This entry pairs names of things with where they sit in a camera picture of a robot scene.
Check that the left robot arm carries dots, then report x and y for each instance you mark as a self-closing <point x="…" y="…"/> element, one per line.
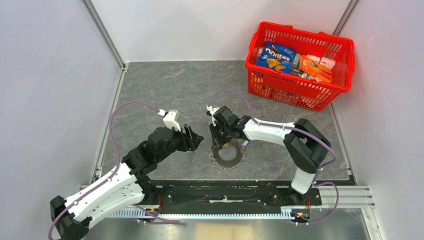
<point x="125" y="185"/>

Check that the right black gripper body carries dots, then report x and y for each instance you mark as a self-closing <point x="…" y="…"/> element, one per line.
<point x="220" y="132"/>

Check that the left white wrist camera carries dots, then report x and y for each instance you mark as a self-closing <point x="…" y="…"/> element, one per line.
<point x="170" y="119"/>

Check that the pink small box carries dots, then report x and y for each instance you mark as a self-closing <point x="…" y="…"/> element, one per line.
<point x="327" y="62"/>

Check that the blue-headed key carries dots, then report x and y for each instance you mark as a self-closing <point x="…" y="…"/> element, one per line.
<point x="245" y="143"/>

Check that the blue Doritos bag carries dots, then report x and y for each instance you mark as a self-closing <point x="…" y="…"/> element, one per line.
<point x="276" y="57"/>

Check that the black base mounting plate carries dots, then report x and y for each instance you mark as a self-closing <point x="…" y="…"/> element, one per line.
<point x="227" y="196"/>

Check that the round keyring disc with keys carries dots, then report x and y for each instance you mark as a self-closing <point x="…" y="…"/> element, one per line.
<point x="228" y="156"/>

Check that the red plastic shopping basket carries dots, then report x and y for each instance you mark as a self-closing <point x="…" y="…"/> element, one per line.
<point x="298" y="67"/>

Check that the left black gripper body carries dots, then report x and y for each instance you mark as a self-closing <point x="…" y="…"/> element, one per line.
<point x="184" y="143"/>

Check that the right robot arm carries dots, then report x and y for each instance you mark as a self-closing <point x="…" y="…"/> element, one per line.
<point x="305" y="144"/>

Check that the orange snack box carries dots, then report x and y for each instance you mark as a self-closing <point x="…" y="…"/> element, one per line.
<point x="315" y="69"/>

